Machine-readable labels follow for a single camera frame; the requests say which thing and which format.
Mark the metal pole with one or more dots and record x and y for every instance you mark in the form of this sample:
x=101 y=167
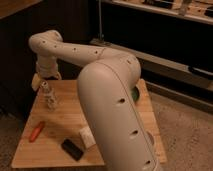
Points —
x=101 y=36

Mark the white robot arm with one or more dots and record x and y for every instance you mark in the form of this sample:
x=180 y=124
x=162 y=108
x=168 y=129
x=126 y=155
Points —
x=104 y=88

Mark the cluttered back shelf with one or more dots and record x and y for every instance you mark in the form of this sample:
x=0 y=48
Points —
x=194 y=10

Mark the black smartphone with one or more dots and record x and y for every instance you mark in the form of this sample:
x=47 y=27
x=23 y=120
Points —
x=72 y=149

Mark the green bowl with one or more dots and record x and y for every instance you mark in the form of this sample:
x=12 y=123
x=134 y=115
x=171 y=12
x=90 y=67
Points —
x=135 y=93

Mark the grey metal beam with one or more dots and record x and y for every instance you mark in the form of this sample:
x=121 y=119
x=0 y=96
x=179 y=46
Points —
x=171 y=79

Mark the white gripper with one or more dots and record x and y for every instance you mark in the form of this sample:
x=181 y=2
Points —
x=46 y=67

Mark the clear plastic bottle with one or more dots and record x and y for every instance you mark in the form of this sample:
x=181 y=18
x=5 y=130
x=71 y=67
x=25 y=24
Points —
x=49 y=95

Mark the orange carrot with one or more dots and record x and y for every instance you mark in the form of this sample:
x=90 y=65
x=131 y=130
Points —
x=36 y=131

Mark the wooden table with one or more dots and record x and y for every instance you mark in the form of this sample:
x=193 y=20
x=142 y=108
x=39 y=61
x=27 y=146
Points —
x=63 y=122

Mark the white paper cup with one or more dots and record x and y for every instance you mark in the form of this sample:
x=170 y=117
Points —
x=151 y=138

